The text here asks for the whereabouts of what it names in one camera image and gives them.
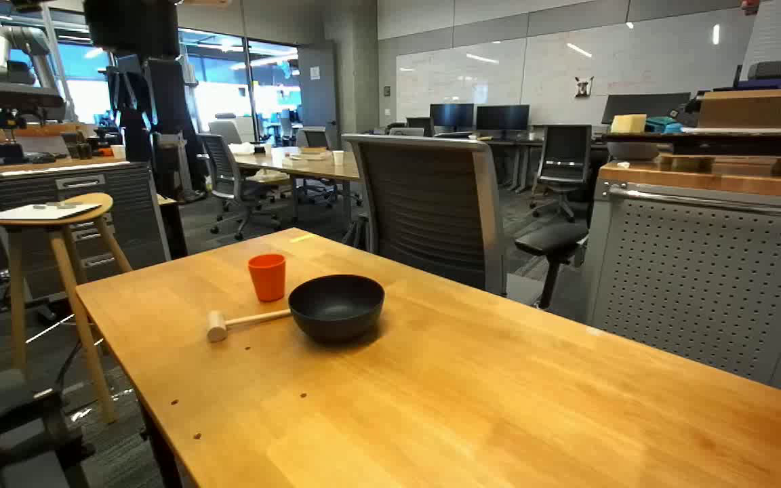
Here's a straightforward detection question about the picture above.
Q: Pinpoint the black bowl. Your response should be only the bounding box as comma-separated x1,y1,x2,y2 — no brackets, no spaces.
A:
288,275,387,348

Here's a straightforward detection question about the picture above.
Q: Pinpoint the black computer monitor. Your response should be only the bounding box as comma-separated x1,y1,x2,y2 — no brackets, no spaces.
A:
429,101,478,139
474,104,531,139

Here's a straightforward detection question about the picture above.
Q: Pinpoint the wooden shelf board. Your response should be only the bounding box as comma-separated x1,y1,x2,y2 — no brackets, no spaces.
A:
597,150,781,204

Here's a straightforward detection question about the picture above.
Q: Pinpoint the orange plastic cup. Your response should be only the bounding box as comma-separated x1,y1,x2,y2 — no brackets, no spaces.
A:
247,253,288,306

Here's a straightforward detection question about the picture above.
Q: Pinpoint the grey drawer cabinet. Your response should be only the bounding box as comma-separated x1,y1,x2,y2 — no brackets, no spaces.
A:
0,157,173,300

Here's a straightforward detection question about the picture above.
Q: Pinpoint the perforated grey metal cabinet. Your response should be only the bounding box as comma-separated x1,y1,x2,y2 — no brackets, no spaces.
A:
585,178,781,394

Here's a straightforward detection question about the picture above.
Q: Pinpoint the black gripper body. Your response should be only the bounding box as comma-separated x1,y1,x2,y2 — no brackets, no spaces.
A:
82,0,181,63

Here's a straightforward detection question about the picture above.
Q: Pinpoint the wooden round stool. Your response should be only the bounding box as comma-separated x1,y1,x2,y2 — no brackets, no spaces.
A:
0,190,136,426

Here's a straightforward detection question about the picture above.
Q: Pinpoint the small wooden mallet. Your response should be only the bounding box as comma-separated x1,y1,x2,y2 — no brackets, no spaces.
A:
204,306,293,348

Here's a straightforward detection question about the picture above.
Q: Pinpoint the white paper pad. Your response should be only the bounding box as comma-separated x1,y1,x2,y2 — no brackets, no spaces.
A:
0,197,102,228

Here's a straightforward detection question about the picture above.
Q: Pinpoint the light wooden office table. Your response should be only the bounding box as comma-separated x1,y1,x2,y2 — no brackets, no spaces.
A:
227,144,364,185

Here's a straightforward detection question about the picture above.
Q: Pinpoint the black office chair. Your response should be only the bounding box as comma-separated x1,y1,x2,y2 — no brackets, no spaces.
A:
512,121,594,312

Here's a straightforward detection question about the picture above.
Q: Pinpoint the large wooden box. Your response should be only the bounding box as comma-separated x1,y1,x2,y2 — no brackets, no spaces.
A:
697,87,781,131

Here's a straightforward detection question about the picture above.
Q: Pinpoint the wide black monitor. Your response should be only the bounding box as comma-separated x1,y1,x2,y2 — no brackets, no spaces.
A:
598,90,695,128

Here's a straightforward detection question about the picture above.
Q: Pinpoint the grey mesh office chair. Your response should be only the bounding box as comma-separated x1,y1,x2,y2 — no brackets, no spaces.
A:
342,134,510,299

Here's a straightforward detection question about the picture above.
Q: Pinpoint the large wall whiteboard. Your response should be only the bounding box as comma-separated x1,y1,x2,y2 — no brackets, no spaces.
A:
392,9,756,131

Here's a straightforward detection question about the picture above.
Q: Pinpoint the tan cardboard box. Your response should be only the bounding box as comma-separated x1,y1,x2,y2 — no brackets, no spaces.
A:
608,112,650,139

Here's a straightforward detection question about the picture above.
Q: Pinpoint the grey swivel chair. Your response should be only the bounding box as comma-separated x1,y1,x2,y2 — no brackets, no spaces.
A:
196,134,296,245

